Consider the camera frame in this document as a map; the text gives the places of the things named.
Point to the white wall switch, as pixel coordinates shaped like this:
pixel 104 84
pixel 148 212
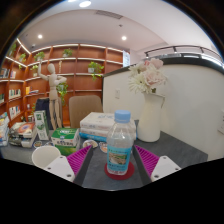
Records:
pixel 117 93

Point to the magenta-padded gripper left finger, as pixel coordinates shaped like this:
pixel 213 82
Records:
pixel 61 166

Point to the cream ceramic mug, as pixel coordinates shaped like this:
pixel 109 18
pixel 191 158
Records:
pixel 43 156

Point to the black branched ceiling lamp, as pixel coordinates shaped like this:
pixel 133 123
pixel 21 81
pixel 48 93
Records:
pixel 85 3

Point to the tall green white carton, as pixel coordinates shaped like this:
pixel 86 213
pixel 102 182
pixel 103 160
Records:
pixel 40 126

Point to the white ribbed vase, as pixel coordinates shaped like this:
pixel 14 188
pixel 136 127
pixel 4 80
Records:
pixel 150 123

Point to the black curtain rail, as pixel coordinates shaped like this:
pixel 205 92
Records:
pixel 186 47

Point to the orange wooden shelf unit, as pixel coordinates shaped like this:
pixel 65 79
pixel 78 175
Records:
pixel 83 83

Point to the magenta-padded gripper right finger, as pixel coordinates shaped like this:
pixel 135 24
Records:
pixel 163 166

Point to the green white box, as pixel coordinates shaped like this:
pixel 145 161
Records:
pixel 65 138

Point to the wooden artist mannequin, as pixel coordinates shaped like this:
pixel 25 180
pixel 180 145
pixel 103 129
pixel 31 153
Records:
pixel 53 100

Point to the ceiling air vent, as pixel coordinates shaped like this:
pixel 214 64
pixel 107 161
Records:
pixel 108 14

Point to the white book stack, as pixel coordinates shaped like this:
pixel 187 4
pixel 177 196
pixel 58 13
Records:
pixel 95 125

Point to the recessed ceiling light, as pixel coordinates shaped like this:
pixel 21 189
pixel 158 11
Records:
pixel 40 36
pixel 124 38

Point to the small painted round ornament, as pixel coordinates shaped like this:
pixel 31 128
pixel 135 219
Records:
pixel 90 143
pixel 103 147
pixel 37 144

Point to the tan upholstered chair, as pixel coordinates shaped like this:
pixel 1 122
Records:
pixel 85 108

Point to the chair with dark jacket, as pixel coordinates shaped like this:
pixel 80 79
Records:
pixel 41 105

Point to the clear water bottle blue cap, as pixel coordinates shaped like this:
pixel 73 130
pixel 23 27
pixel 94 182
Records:
pixel 120 143

